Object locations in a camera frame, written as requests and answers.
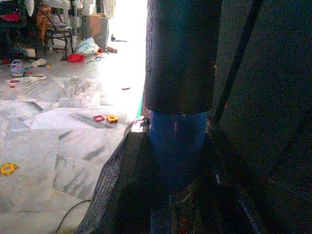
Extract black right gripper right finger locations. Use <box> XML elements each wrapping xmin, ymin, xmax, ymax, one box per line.
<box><xmin>170</xmin><ymin>118</ymin><xmax>269</xmax><ymax>234</ymax></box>

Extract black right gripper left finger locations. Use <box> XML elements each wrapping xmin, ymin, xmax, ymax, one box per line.
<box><xmin>75</xmin><ymin>117</ymin><xmax>154</xmax><ymax>234</ymax></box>

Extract blue broom with black grip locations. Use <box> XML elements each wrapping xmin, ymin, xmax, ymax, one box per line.
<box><xmin>143</xmin><ymin>0</ymin><xmax>221</xmax><ymax>234</ymax></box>

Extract red round object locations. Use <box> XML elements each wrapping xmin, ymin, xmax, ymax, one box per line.
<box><xmin>67</xmin><ymin>53</ymin><xmax>86</xmax><ymax>63</ymax></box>

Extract white and red paper cards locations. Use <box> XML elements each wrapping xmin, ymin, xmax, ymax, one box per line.
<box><xmin>5</xmin><ymin>74</ymin><xmax>47</xmax><ymax>85</ymax></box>

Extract white printed plastic bag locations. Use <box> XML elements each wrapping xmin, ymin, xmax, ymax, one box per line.
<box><xmin>75</xmin><ymin>37</ymin><xmax>100</xmax><ymax>55</ymax></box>

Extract grey round lid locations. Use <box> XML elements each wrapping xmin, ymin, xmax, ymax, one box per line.
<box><xmin>31</xmin><ymin>58</ymin><xmax>48</xmax><ymax>68</ymax></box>

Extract brown cardboard box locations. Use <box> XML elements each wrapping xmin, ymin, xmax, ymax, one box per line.
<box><xmin>89</xmin><ymin>13</ymin><xmax>110</xmax><ymax>49</ymax></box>

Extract dark metal chair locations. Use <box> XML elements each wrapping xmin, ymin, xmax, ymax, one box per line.
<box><xmin>36</xmin><ymin>0</ymin><xmax>76</xmax><ymax>56</ymax></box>

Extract black floor cable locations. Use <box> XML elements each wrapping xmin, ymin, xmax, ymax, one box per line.
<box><xmin>55</xmin><ymin>199</ymin><xmax>92</xmax><ymax>234</ymax></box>

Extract thin black cable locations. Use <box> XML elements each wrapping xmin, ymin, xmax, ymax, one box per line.
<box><xmin>213</xmin><ymin>0</ymin><xmax>265</xmax><ymax>124</ymax></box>

